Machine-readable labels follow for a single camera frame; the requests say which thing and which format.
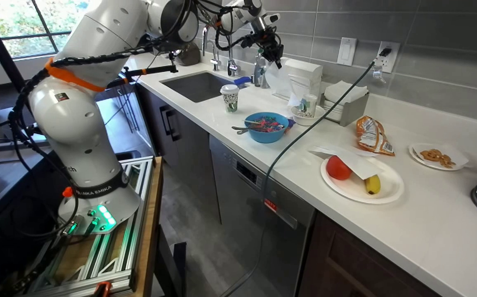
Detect white wall outlet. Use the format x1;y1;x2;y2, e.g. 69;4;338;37
372;40;402;75

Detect small green printed cup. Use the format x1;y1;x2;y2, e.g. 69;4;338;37
298;95;320;119

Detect white switch plate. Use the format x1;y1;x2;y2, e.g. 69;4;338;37
334;37;358;68

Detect blue bowl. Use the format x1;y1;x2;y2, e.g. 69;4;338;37
242;111;292;146

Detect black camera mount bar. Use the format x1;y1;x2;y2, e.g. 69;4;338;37
120;62;179;80

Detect brown pretzels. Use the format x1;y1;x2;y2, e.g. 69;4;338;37
417;147;457;169

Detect chrome sink faucet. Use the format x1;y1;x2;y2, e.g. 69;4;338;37
222;45;242;80

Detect white napkin on plate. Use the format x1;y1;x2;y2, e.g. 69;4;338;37
308;144;386;182

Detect grey napkin dispenser box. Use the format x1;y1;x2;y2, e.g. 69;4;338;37
321;80;371;128

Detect stack of white paper towels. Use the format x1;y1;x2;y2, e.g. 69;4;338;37
275;57;325;105

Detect steel sink basin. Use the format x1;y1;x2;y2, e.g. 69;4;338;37
158;72;234;106

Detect dark wooden cabinet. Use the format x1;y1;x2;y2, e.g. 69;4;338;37
295;210;443;297

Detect grey sink cabinet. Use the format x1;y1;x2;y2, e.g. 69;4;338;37
136;86;221;223

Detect small white bowl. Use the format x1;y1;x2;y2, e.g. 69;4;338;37
290;105;328;126

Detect stainless steel dishwasher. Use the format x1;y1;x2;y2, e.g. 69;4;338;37
207;134;316;297

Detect aluminium and wood robot cart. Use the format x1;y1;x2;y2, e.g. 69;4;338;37
24;156;164;297

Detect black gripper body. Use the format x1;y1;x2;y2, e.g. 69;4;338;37
255;29;285;60

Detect window with dark frame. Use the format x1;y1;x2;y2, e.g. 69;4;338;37
0;0;105;67

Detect large white plate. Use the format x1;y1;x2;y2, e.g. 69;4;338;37
318;156;405;207

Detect chrome soap dispenser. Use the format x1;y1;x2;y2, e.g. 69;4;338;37
249;55;270;91

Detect yellow fruit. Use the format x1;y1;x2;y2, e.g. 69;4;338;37
362;174;382;197

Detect patterned paper cup with lid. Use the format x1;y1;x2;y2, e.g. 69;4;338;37
217;83;240;116

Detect black power cable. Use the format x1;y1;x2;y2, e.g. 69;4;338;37
260;48;392;195

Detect white plate with pretzels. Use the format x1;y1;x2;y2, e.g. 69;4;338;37
405;142;470;174

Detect blue sponge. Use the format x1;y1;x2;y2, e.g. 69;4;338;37
232;75;254;90

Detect red apple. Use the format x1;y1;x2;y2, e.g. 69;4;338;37
325;154;354;182

